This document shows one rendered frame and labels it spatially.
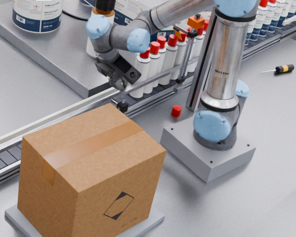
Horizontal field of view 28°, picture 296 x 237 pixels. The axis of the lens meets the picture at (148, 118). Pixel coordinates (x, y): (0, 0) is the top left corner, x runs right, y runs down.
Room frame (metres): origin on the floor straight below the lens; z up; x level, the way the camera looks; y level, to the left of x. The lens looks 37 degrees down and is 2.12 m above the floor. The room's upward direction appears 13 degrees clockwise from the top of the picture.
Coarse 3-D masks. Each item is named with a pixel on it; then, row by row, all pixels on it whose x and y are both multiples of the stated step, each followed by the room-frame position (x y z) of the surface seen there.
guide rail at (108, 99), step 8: (184, 64) 1.94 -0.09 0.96; (168, 72) 1.86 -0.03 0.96; (144, 80) 1.77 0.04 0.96; (152, 80) 1.79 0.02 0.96; (128, 88) 1.70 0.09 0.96; (136, 88) 1.72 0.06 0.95; (112, 96) 1.63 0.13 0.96; (120, 96) 1.65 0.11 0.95; (96, 104) 1.56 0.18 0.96; (80, 112) 1.50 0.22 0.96; (40, 128) 1.38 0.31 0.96; (8, 144) 1.28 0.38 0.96; (16, 144) 1.29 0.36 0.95; (0, 152) 1.25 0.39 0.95
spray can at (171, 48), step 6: (174, 36) 1.91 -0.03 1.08; (168, 42) 1.90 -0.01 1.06; (174, 42) 1.90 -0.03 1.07; (168, 48) 1.89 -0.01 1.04; (174, 48) 1.90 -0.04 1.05; (168, 54) 1.89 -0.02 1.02; (174, 54) 1.89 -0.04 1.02; (168, 60) 1.89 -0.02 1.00; (174, 60) 1.90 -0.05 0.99; (168, 66) 1.89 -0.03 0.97; (162, 78) 1.89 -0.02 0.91; (168, 78) 1.89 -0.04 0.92; (162, 84) 1.89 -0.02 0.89; (168, 84) 1.90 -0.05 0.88
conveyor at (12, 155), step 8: (264, 40) 2.45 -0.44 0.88; (248, 48) 2.34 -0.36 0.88; (160, 88) 1.87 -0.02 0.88; (128, 96) 1.77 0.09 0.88; (144, 96) 1.79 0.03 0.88; (104, 104) 1.69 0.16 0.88; (128, 104) 1.72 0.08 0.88; (56, 120) 1.53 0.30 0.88; (8, 152) 1.33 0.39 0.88; (16, 152) 1.34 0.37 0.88; (0, 160) 1.29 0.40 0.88; (8, 160) 1.30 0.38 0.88; (16, 160) 1.30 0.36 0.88; (0, 168) 1.25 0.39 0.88
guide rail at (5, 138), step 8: (112, 88) 1.74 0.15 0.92; (96, 96) 1.67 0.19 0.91; (104, 96) 1.71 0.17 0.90; (80, 104) 1.61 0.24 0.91; (56, 112) 1.53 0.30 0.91; (64, 112) 1.55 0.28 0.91; (40, 120) 1.47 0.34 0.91; (48, 120) 1.50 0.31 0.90; (24, 128) 1.42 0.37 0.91; (32, 128) 1.44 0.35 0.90; (0, 136) 1.35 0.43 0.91; (8, 136) 1.36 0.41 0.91; (16, 136) 1.39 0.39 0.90
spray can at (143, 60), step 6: (144, 54) 1.77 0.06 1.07; (138, 60) 1.77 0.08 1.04; (144, 60) 1.77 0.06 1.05; (150, 60) 1.79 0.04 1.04; (138, 66) 1.76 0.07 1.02; (144, 66) 1.76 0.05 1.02; (144, 72) 1.77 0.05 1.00; (144, 78) 1.77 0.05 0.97; (138, 90) 1.76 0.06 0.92; (132, 96) 1.76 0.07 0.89; (138, 96) 1.76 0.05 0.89
